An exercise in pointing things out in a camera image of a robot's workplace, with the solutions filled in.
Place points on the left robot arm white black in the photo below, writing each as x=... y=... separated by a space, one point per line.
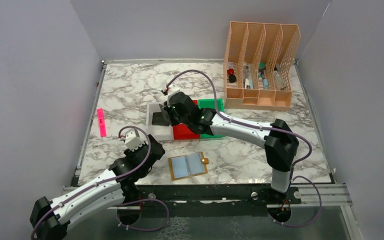
x=51 y=218

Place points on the pink highlighter marker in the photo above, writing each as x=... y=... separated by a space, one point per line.
x=101 y=122

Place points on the peach plastic desk organizer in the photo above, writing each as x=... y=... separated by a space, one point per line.
x=253 y=49

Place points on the red plastic bin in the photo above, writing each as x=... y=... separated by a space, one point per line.
x=182 y=132

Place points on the yellow-brown card holder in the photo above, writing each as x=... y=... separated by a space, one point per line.
x=188 y=165

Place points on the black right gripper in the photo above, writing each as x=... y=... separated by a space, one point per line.
x=171 y=114

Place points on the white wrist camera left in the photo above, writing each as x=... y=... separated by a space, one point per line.
x=133 y=141

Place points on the green plastic bin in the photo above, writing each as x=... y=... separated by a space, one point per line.
x=211 y=103

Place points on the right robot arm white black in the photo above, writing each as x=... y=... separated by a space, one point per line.
x=277 y=139

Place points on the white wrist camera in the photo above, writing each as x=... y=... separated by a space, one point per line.
x=172 y=90
x=133 y=141

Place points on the white plastic bin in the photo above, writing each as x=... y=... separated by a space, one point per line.
x=159 y=132

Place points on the red and black stamp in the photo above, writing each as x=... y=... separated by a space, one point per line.
x=231 y=77

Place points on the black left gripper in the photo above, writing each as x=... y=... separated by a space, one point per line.
x=153 y=149

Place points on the dark grey card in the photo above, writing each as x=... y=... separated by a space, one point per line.
x=165 y=115

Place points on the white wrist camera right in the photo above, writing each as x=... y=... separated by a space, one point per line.
x=172 y=90

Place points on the black card in white bin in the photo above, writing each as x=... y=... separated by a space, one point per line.
x=160 y=119

